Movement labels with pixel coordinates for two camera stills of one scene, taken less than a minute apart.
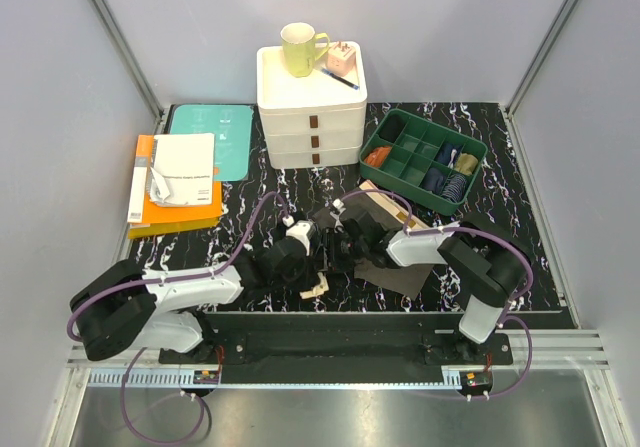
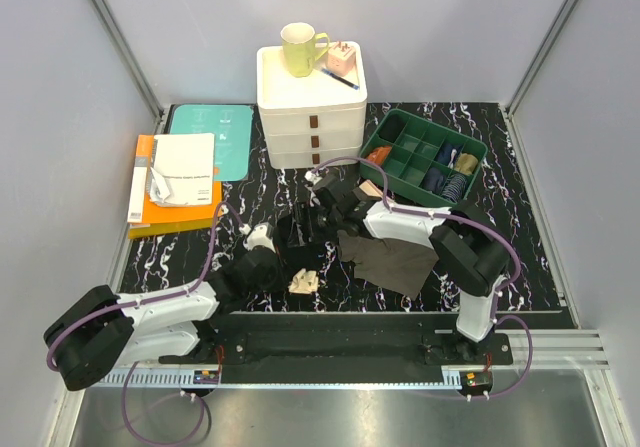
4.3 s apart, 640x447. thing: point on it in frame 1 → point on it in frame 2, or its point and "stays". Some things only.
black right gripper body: (341, 250) → (328, 220)
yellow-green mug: (298, 47) stays
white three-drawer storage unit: (312, 121) stays
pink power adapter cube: (340, 59) stays
